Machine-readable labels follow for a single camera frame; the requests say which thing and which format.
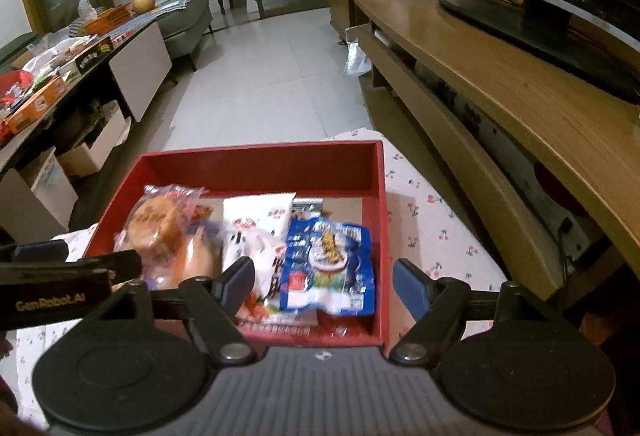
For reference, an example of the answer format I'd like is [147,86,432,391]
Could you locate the red plastic bag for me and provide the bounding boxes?
[0,70,34,110]

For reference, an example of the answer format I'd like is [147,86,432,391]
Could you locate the wooden television cabinet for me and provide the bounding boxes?
[324,0,640,304]

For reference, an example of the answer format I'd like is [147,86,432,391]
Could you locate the red snack packet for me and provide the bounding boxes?
[234,303,372,342]

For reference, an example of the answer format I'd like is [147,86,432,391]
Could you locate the dark sideboard with white doors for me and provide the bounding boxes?
[0,10,174,239]

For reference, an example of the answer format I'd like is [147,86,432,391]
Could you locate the orange cardboard box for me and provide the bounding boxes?
[84,3,134,36]

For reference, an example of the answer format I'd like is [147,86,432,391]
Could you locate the round pastry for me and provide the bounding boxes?
[113,185,207,268]

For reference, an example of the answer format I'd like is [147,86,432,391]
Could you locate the blue snack packet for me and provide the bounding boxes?
[276,215,377,318]

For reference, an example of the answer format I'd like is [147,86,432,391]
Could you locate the white cherry print tablecloth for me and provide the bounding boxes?
[0,126,507,419]

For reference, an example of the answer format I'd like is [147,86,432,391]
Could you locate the grey sofa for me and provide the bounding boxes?
[154,0,212,73]

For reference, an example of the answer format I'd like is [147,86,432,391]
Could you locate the bun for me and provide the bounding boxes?
[149,235,224,290]

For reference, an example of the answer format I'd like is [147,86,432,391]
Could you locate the black printed box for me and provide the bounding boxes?
[74,35,114,68]

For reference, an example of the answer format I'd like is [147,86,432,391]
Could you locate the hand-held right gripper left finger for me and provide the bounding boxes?
[80,256,257,365]

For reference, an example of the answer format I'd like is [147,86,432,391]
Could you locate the striped cloth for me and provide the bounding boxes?
[129,0,207,20]

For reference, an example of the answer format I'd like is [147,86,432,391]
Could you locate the red cardboard box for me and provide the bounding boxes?
[81,140,391,349]

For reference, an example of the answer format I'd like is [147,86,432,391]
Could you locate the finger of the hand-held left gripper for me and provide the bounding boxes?
[0,240,143,289]
[0,269,114,332]

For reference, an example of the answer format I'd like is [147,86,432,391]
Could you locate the flat orange box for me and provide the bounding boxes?
[1,75,69,133]

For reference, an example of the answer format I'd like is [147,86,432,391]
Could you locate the white and orange snack packet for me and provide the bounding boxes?
[220,193,298,313]

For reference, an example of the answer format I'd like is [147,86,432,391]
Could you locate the open cardboard box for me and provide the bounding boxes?
[56,100,132,178]

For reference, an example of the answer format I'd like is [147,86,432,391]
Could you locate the black television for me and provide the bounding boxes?
[419,0,640,106]

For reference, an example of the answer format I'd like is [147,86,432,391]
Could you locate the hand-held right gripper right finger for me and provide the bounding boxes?
[390,259,566,365]

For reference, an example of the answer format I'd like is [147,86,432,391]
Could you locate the white plastic bag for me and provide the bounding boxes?
[344,40,374,78]

